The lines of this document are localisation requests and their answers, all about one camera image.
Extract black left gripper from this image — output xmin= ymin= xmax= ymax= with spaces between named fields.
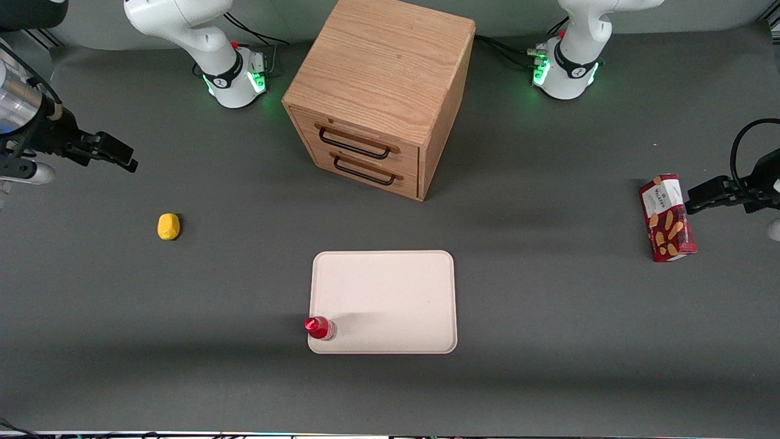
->
xmin=685 ymin=151 xmax=780 ymax=216

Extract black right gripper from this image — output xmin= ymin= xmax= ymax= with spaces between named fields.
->
xmin=12 ymin=109 xmax=139 ymax=174

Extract red coke bottle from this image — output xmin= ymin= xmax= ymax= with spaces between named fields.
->
xmin=304 ymin=315 xmax=338 ymax=341

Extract beige rectangular tray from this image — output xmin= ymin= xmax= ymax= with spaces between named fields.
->
xmin=307 ymin=250 xmax=458 ymax=355

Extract red cookie box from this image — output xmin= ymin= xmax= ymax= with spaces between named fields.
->
xmin=638 ymin=173 xmax=698 ymax=263

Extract yellow toy lemon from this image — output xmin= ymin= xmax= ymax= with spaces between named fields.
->
xmin=157 ymin=213 xmax=182 ymax=241

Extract oak wooden drawer cabinet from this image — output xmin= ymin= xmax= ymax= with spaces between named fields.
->
xmin=282 ymin=0 xmax=477 ymax=202

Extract wooden drawer front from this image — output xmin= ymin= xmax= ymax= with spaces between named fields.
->
xmin=312 ymin=145 xmax=420 ymax=200
xmin=290 ymin=107 xmax=420 ymax=178

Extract black left wrist cable loop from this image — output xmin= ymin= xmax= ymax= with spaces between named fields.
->
xmin=729 ymin=118 xmax=780 ymax=187

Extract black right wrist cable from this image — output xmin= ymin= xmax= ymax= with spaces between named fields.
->
xmin=0 ymin=39 xmax=64 ymax=120

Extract black right arm base cable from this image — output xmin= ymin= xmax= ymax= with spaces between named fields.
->
xmin=224 ymin=10 xmax=293 ymax=47

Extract black arm base cable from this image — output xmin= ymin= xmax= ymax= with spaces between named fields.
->
xmin=224 ymin=10 xmax=293 ymax=47
xmin=474 ymin=33 xmax=550 ymax=70

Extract black metal drawer handle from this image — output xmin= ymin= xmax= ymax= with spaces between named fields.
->
xmin=330 ymin=152 xmax=405 ymax=187
xmin=314 ymin=123 xmax=401 ymax=161

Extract black left arm base cable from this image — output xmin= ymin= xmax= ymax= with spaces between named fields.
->
xmin=474 ymin=33 xmax=550 ymax=70

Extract black cables at table edge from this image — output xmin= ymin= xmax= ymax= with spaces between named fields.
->
xmin=0 ymin=417 xmax=43 ymax=439

